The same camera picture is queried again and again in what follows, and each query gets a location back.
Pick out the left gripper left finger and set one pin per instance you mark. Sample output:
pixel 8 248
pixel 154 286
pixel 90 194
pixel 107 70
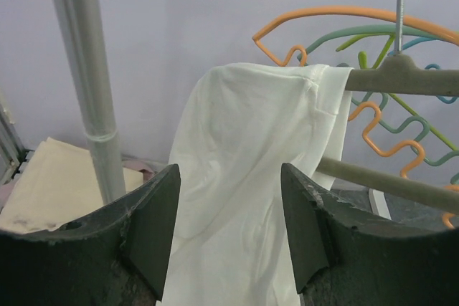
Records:
pixel 116 255

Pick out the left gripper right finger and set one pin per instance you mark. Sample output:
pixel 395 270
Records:
pixel 342 255

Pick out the white t shirt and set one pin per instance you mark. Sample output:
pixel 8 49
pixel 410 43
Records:
pixel 241 123

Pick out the grey hanger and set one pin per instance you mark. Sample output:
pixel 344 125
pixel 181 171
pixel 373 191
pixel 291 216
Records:
pixel 399 74

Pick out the yellow green hanger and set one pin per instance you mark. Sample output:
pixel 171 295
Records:
pixel 414 116

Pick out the orange hanger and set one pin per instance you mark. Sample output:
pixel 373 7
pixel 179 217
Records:
pixel 379 14

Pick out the folded beige cloth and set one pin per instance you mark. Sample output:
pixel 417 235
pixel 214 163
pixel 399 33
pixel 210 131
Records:
pixel 60 184

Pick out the silver clothes rack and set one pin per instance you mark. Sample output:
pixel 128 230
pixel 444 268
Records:
pixel 82 32

